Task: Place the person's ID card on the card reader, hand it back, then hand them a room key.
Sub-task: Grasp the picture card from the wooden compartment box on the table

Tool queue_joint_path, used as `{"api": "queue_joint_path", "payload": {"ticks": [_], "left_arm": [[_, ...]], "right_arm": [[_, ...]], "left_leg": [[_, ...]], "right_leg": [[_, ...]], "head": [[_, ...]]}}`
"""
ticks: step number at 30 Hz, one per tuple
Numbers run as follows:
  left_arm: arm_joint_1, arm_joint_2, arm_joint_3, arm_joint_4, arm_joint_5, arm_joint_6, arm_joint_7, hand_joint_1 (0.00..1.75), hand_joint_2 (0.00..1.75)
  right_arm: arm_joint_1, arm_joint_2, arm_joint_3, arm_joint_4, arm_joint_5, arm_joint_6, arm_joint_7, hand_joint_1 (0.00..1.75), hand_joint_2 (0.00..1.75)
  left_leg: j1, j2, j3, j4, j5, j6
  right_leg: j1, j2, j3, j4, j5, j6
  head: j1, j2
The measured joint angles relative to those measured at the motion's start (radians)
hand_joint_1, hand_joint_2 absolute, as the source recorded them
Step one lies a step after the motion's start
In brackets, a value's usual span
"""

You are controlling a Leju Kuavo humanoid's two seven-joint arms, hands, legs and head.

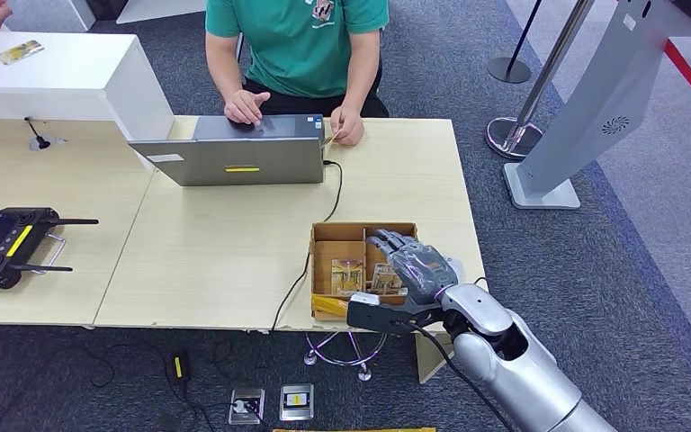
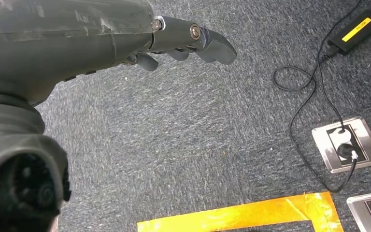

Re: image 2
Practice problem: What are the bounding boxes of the yellow floor tape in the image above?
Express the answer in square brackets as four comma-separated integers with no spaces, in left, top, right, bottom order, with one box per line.
[137,191,344,232]

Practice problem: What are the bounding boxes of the steel floor socket with plugs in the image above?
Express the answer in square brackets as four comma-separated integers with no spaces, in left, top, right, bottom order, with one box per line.
[312,116,371,174]

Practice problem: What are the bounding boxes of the black power adapter yellow label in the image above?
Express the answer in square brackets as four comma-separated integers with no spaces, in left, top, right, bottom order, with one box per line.
[328,9,371,55]

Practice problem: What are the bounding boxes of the steel floor socket yellow sticker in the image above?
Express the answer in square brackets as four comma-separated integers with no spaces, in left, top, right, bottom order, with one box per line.
[346,189,371,232]

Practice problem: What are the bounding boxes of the black adapter mains cable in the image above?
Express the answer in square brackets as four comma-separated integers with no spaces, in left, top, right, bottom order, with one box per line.
[272,44,358,194]

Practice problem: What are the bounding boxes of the black floor cable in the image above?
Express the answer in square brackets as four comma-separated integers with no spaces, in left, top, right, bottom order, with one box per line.
[315,0,364,132]

